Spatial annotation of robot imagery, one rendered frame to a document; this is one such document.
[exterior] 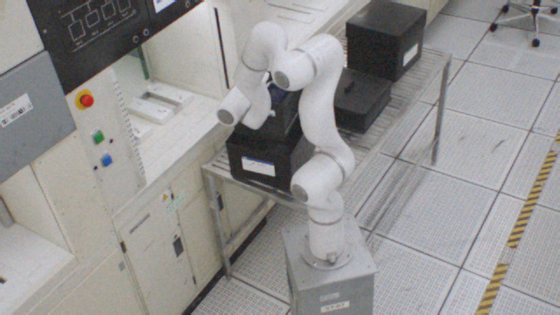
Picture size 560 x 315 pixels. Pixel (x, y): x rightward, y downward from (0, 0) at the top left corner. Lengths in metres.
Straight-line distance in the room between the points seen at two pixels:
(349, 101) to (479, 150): 1.34
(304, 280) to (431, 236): 1.29
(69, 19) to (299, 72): 0.69
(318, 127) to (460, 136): 2.21
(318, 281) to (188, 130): 0.88
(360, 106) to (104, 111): 1.10
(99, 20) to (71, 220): 0.65
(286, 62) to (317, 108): 0.18
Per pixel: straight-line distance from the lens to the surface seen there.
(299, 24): 3.14
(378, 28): 2.79
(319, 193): 1.75
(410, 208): 3.30
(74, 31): 1.84
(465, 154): 3.68
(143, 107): 2.62
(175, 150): 2.39
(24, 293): 2.11
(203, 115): 2.56
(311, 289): 2.02
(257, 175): 2.32
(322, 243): 1.98
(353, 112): 2.51
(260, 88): 1.86
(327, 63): 1.60
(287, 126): 2.18
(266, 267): 3.03
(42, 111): 1.82
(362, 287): 2.09
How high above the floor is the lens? 2.36
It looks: 41 degrees down
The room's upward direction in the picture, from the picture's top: 6 degrees counter-clockwise
